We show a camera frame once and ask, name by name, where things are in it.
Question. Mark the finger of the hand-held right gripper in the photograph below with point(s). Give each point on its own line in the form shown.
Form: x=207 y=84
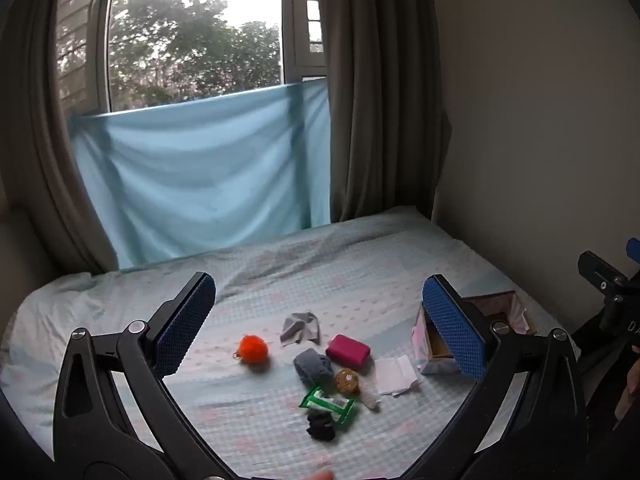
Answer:
x=634 y=251
x=600 y=272

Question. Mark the grey curtain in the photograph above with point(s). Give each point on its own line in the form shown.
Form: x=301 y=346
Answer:
x=40 y=110
x=380 y=85

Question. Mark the green packet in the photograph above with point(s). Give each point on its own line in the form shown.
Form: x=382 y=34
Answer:
x=327 y=402

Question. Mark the person's right hand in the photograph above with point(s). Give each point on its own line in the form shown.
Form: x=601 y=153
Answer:
x=631 y=390

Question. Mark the orange pompom ball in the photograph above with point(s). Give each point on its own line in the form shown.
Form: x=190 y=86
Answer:
x=252 y=350

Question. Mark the white tissue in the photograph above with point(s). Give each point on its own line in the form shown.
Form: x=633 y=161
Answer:
x=395 y=375

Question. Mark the pink zip pouch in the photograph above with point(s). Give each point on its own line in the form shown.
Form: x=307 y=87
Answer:
x=348 y=351

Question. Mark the black hair scrunchie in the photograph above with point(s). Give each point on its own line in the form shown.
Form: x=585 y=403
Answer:
x=320 y=427

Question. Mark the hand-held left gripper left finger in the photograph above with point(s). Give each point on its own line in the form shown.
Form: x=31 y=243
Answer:
x=185 y=325

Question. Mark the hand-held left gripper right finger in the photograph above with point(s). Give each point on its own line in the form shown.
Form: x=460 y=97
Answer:
x=452 y=330

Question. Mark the grey-blue rolled socks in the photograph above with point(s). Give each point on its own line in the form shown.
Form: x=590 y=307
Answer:
x=312 y=366

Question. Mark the clear plastic wrapper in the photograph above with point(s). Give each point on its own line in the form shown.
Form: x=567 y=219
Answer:
x=370 y=396

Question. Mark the pink patterned cardboard box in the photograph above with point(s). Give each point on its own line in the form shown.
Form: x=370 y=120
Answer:
x=505 y=307

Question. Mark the window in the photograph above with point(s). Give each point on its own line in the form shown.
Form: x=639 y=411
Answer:
x=200 y=30

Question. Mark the brown cookie plush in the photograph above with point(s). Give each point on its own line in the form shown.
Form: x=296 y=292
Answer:
x=347 y=381

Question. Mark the light blue hanging cloth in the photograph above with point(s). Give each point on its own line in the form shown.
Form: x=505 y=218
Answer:
x=200 y=175

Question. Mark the grey cloth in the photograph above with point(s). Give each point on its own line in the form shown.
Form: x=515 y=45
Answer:
x=299 y=329

